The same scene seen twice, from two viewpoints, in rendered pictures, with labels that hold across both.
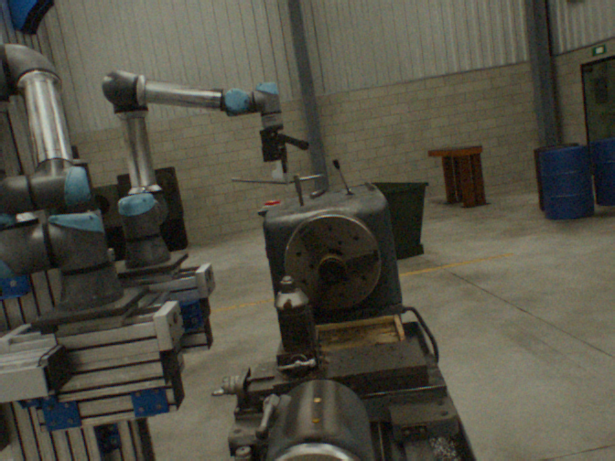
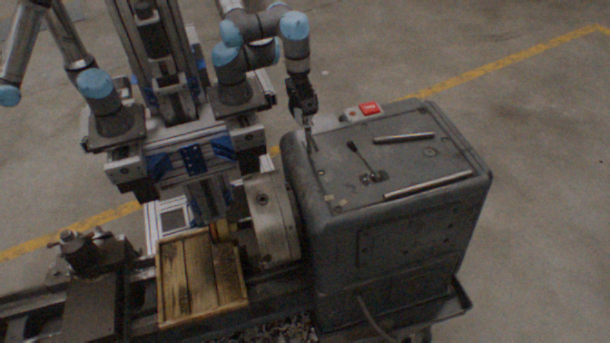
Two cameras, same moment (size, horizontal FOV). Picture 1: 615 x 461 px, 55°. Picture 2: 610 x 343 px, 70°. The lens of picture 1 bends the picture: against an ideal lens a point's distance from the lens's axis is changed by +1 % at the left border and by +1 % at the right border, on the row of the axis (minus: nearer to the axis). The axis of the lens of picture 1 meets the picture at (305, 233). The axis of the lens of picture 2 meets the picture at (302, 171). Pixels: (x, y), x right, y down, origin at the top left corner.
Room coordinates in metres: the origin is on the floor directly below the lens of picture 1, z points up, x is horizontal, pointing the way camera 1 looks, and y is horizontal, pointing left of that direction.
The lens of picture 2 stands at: (1.78, -0.98, 2.24)
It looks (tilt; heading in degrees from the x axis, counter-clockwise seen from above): 46 degrees down; 74
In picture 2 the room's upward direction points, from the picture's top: 6 degrees counter-clockwise
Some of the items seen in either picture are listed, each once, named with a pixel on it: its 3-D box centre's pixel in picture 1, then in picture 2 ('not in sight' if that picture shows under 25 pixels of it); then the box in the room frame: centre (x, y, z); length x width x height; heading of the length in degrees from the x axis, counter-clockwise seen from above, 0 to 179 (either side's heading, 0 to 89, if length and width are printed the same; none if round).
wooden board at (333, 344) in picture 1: (341, 344); (200, 271); (1.62, -0.05, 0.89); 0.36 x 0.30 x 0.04; 85
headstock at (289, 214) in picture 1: (329, 245); (376, 190); (2.30, -0.09, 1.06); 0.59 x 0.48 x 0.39; 175
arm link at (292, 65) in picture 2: (272, 122); (297, 61); (2.10, 0.05, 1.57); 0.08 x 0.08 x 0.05
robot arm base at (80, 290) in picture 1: (89, 283); (111, 115); (1.47, 0.56, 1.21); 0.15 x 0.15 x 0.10
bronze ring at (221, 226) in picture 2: (331, 269); (224, 230); (1.75, -0.06, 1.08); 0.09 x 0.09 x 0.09; 85
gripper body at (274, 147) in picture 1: (274, 144); (299, 83); (2.10, 0.06, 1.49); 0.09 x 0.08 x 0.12; 85
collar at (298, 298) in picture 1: (290, 297); (70, 240); (1.28, 0.06, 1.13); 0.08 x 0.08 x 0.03
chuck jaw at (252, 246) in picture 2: (360, 260); (250, 246); (1.82, -0.16, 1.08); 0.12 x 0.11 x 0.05; 85
